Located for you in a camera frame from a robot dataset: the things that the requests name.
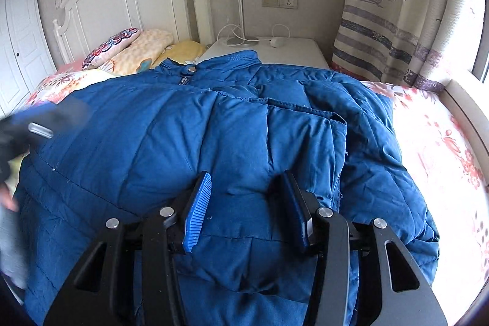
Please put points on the cream textured pillow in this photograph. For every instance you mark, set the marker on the cream textured pillow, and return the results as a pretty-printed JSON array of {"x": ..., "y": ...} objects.
[{"x": 140, "y": 55}]

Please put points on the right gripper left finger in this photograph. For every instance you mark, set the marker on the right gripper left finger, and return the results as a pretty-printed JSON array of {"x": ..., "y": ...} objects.
[{"x": 100, "y": 288}]

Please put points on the white nightstand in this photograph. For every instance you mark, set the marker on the white nightstand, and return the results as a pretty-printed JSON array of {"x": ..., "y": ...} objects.
[{"x": 294, "y": 51}]

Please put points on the left hand grey glove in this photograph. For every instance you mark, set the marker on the left hand grey glove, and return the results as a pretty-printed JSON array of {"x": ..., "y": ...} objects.
[{"x": 6, "y": 198}]

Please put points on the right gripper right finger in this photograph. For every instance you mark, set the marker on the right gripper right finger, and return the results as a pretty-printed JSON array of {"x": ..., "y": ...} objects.
[{"x": 392, "y": 290}]

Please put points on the slim white desk lamp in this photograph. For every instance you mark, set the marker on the slim white desk lamp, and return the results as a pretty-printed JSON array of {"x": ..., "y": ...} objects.
[{"x": 240, "y": 1}]

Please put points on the floral quilt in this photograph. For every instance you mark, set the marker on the floral quilt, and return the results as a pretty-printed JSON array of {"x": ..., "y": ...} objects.
[{"x": 431, "y": 157}]

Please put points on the white wooden headboard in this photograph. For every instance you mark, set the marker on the white wooden headboard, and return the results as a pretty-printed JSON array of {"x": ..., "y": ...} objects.
[{"x": 88, "y": 23}]

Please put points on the yellow pillow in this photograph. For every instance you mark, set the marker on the yellow pillow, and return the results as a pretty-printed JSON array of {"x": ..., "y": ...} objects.
[{"x": 185, "y": 52}]

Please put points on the nautical print curtain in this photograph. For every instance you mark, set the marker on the nautical print curtain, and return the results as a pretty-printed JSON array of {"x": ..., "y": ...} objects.
[{"x": 422, "y": 44}]

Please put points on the patterned round cushion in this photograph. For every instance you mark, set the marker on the patterned round cushion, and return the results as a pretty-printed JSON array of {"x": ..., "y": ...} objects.
[{"x": 114, "y": 45}]

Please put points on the white charger with cable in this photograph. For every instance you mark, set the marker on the white charger with cable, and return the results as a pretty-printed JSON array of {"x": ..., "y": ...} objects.
[{"x": 275, "y": 41}]

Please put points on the white wardrobe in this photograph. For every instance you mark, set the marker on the white wardrobe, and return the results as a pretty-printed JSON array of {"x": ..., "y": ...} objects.
[{"x": 25, "y": 55}]

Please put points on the blue quilted puffer jacket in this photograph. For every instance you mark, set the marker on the blue quilted puffer jacket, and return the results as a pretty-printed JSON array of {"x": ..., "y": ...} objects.
[{"x": 214, "y": 142}]

